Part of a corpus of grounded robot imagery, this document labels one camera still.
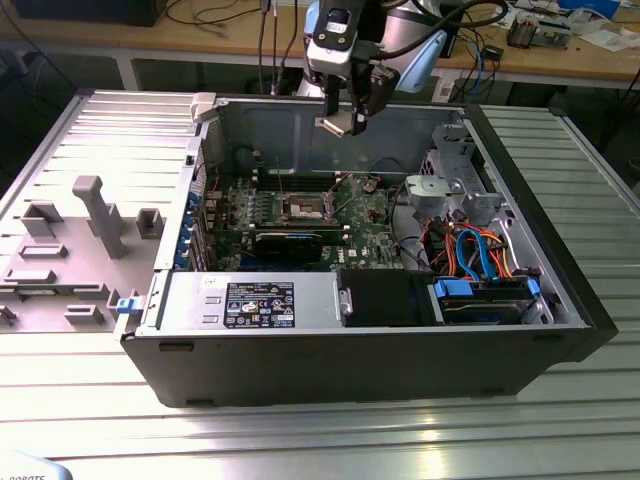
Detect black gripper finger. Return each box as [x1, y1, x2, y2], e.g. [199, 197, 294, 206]
[348, 97, 376, 138]
[322, 72, 343, 121]

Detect silver topped CPU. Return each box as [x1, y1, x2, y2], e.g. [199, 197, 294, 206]
[314, 117, 354, 137]

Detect metal socket cover frame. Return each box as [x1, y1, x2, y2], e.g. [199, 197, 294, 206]
[322, 180, 357, 216]

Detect CPU socket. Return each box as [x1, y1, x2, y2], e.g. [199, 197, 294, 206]
[282, 191, 337, 222]

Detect black upright box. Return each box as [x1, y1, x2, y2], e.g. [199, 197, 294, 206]
[439, 19, 466, 60]

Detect silver metal drive cage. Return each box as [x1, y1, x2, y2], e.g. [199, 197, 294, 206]
[404, 124, 506, 226]

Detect green motherboard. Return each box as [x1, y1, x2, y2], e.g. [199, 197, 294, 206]
[197, 172, 419, 275]

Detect wooden workbench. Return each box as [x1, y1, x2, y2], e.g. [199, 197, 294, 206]
[0, 0, 640, 94]

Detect copper heat sink cooler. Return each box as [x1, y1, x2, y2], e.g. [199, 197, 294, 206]
[506, 13, 540, 50]

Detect black plastic shroud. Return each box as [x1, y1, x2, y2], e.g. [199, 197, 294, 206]
[335, 269, 436, 329]

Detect grey metal part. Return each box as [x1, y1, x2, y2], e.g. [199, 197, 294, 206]
[537, 19, 571, 49]

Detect hard disk in blue carrier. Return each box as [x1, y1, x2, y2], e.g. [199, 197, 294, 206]
[429, 278, 542, 327]

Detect blue cardboard box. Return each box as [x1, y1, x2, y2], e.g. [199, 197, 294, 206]
[558, 0, 621, 17]

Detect white paper sheets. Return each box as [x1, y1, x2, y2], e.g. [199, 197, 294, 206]
[579, 28, 635, 52]

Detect silver power supply with label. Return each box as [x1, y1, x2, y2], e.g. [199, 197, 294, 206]
[137, 272, 346, 336]

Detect black and silver PC case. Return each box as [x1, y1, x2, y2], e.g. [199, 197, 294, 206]
[119, 92, 619, 410]

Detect black computer case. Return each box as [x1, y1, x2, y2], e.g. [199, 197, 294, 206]
[12, 0, 161, 27]

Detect grey parts rack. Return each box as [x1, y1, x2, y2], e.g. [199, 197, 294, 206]
[0, 174, 167, 335]

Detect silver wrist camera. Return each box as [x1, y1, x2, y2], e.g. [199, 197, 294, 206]
[303, 0, 360, 76]

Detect orange wire bundle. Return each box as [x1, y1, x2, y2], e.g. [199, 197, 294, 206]
[422, 219, 519, 280]

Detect blue flat wire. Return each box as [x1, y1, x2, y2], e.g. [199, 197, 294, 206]
[455, 226, 501, 284]

